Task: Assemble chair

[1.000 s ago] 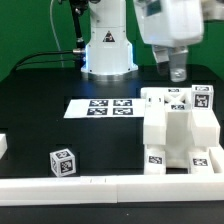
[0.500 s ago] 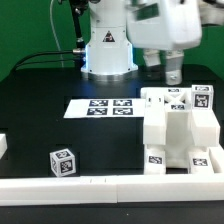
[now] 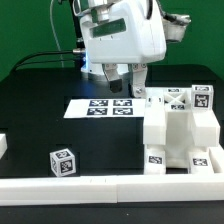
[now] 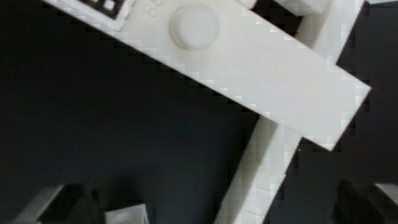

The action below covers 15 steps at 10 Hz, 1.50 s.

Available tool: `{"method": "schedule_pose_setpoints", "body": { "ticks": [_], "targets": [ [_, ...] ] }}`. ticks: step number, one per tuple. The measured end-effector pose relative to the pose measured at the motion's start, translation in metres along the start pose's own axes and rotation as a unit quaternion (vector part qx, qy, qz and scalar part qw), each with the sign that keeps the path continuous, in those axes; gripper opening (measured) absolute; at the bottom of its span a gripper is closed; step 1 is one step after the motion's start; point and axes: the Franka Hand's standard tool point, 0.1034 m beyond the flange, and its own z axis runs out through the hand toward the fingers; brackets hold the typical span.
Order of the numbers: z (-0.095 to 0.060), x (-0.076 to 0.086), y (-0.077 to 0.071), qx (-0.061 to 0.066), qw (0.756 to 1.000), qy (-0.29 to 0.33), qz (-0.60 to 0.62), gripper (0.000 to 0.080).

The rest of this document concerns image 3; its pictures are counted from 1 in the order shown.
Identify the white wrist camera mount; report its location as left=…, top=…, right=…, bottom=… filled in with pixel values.
left=162, top=13, right=191, bottom=42

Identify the white rail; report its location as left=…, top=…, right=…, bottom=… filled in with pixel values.
left=209, top=146, right=224, bottom=174
left=0, top=174, right=224, bottom=206

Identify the white tagged sheet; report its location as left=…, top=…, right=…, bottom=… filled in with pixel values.
left=64, top=98, right=145, bottom=119

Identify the small tagged cube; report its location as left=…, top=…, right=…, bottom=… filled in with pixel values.
left=191, top=85, right=214, bottom=110

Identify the black cable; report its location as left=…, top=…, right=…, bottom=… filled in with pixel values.
left=9, top=48, right=84, bottom=75

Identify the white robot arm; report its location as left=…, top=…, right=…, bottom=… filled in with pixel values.
left=72, top=0, right=166, bottom=98

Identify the white right rail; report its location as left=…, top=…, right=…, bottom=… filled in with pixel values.
left=209, top=146, right=224, bottom=174

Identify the white chair seat block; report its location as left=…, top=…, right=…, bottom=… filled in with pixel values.
left=165, top=111, right=193, bottom=168

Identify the white tagged block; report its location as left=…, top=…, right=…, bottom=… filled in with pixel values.
left=144, top=145, right=166, bottom=175

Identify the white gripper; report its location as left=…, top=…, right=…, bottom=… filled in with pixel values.
left=80, top=0, right=166, bottom=98

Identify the white tagged cube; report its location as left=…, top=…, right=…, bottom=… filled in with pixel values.
left=50, top=148, right=76, bottom=177

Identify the white block left edge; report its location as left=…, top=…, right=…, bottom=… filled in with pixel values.
left=0, top=133, right=7, bottom=159

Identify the white front rail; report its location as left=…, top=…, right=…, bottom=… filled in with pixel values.
left=0, top=174, right=224, bottom=206

